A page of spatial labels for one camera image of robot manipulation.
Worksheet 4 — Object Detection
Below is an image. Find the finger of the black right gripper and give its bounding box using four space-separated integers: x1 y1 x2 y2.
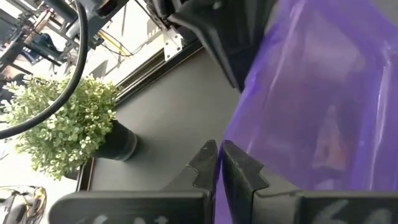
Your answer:
167 14 272 93

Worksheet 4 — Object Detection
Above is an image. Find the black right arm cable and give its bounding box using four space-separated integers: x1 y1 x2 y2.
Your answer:
0 0 90 140

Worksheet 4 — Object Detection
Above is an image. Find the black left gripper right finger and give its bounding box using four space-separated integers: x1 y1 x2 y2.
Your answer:
221 140 398 224

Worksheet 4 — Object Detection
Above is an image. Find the yellow cable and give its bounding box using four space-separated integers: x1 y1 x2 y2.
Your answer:
98 29 131 58

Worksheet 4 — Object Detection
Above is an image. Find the white metal corner bracket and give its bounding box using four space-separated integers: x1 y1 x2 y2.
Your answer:
162 27 185 62

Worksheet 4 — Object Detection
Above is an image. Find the purple translucent pouch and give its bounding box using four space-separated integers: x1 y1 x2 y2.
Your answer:
213 0 398 224

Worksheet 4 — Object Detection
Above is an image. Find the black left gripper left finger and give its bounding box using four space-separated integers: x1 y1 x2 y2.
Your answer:
49 139 218 224

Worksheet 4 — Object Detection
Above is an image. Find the potted green artificial plant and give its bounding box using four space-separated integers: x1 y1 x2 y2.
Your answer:
0 74 138 182

